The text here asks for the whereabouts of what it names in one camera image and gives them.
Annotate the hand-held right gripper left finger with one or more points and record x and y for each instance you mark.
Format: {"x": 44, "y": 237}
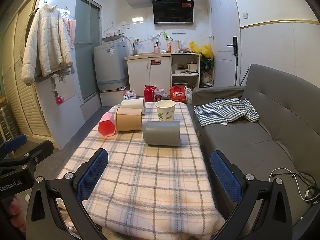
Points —
{"x": 93, "y": 173}

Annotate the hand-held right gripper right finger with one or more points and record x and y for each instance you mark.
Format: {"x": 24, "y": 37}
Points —
{"x": 225, "y": 177}

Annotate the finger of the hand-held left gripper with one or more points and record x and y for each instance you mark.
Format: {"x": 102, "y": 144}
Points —
{"x": 40, "y": 151}
{"x": 15, "y": 141}

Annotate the pink hexagonal cup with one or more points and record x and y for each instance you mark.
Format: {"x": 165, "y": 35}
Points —
{"x": 107, "y": 128}

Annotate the tan plastic cup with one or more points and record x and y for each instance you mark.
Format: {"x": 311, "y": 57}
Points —
{"x": 128, "y": 122}

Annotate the grey plastic cup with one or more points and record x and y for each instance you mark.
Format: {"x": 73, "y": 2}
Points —
{"x": 161, "y": 133}

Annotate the white plastic cup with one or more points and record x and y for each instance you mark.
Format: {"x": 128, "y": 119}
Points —
{"x": 133, "y": 105}

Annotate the printed paper cup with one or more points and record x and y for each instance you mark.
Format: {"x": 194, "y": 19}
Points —
{"x": 165, "y": 111}

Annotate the person's left hand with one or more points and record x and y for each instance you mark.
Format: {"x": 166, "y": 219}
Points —
{"x": 14, "y": 211}

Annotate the grey sofa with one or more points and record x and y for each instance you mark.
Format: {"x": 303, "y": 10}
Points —
{"x": 252, "y": 142}

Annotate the plaid blanket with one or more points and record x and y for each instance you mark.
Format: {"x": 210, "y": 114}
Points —
{"x": 140, "y": 180}

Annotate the red round ornament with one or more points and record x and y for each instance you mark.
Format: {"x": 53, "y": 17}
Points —
{"x": 58, "y": 100}

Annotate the louvred wardrobe door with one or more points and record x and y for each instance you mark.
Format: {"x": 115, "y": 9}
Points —
{"x": 15, "y": 80}

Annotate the green checked cloth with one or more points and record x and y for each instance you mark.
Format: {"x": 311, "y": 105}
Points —
{"x": 222, "y": 111}

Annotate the white washing machine stand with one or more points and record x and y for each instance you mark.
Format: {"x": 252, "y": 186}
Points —
{"x": 112, "y": 96}

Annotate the small white printed box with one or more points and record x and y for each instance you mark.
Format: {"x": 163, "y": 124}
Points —
{"x": 129, "y": 95}

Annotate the white plastic bag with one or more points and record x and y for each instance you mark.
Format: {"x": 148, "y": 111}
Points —
{"x": 188, "y": 95}

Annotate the red gift box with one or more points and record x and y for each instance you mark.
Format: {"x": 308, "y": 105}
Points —
{"x": 178, "y": 95}

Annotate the red thermos jug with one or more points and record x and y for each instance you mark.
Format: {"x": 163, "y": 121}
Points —
{"x": 148, "y": 94}

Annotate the white puffer jacket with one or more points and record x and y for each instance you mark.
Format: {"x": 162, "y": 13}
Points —
{"x": 45, "y": 45}

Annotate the cartoon mouse plastic bag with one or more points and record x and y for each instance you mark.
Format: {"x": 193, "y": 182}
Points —
{"x": 160, "y": 95}

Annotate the frosted glass sliding door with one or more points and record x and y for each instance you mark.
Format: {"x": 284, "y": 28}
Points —
{"x": 86, "y": 55}

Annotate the open kitchen shelf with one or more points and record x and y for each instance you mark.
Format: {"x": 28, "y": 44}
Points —
{"x": 185, "y": 77}

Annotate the washing machine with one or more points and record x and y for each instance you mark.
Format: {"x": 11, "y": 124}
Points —
{"x": 110, "y": 65}

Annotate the white kitchen base cabinet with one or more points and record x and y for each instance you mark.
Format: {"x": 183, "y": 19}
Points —
{"x": 148, "y": 75}

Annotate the small white cooker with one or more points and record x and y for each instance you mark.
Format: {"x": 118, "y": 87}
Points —
{"x": 192, "y": 67}

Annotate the green leafy plant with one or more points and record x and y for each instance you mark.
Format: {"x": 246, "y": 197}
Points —
{"x": 206, "y": 63}

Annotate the pink hanging cloth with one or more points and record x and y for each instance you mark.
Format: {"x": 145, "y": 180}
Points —
{"x": 72, "y": 31}

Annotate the yellow plastic bag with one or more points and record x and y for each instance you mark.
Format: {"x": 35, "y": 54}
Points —
{"x": 203, "y": 48}

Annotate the metal faucet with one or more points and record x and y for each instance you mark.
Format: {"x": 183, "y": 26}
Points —
{"x": 135, "y": 46}

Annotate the pink bottle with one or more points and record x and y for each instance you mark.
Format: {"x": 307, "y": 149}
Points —
{"x": 156, "y": 49}

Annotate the pink white electric kettle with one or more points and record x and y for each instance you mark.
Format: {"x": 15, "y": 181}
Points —
{"x": 175, "y": 46}

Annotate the white door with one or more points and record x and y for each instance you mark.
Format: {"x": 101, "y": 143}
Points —
{"x": 223, "y": 30}

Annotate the green power strip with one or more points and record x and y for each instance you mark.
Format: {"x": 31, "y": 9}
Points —
{"x": 165, "y": 35}

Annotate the black range hood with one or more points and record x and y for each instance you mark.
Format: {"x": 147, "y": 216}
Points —
{"x": 173, "y": 8}

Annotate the white light switch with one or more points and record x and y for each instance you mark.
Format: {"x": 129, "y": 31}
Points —
{"x": 245, "y": 15}

